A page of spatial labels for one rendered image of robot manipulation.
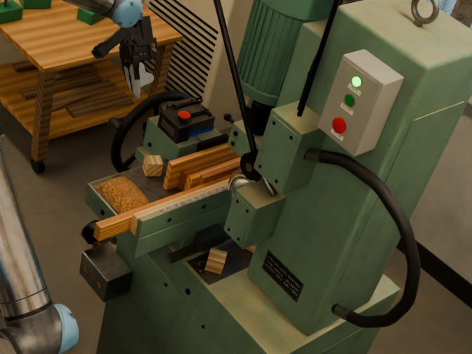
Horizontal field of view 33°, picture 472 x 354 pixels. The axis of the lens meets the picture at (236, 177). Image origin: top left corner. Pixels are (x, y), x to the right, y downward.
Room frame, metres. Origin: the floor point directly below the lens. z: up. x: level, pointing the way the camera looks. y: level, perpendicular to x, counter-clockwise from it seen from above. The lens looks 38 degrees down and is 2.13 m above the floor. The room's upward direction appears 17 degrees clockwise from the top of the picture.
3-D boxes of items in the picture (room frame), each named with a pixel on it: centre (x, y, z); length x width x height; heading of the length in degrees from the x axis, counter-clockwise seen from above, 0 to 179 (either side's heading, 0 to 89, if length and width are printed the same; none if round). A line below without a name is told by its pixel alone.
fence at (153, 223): (1.51, -0.02, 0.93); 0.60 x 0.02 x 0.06; 141
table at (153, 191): (1.60, 0.09, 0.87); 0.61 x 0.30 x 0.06; 141
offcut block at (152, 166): (1.51, 0.20, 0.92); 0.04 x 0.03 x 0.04; 119
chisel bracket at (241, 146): (1.55, -0.03, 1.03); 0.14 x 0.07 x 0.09; 51
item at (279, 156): (1.31, -0.09, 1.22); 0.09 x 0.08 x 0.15; 51
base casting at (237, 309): (1.49, -0.11, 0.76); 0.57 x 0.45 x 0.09; 51
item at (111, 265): (1.45, 0.26, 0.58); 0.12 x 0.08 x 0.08; 51
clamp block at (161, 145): (1.66, 0.16, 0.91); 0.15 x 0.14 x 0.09; 141
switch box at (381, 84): (1.26, -0.17, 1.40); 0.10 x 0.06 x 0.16; 51
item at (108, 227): (1.48, 0.06, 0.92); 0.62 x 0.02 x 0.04; 141
